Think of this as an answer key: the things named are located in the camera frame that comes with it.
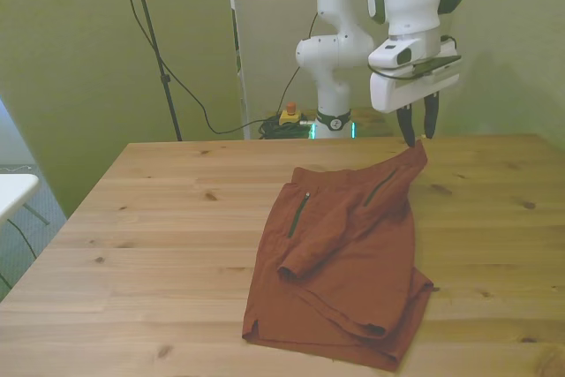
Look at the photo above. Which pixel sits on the yellow emergency stop button box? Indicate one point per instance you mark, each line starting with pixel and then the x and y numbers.
pixel 289 117

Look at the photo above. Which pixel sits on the small white side table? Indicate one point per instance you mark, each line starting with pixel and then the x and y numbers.
pixel 13 191

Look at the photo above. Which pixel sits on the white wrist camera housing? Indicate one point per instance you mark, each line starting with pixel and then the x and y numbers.
pixel 388 52

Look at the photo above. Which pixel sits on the black tripod stand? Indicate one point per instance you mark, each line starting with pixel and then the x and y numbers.
pixel 152 37

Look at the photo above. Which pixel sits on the black flat wrist camera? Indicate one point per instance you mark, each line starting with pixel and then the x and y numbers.
pixel 437 64

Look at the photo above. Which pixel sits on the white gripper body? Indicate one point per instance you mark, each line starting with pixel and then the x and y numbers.
pixel 397 92

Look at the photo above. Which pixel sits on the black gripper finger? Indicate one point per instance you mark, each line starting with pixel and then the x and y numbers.
pixel 407 127
pixel 431 114

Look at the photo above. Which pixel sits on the rust red shorts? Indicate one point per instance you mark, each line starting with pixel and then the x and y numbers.
pixel 344 240

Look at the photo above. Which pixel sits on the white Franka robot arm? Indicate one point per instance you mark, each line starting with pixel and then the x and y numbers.
pixel 331 50

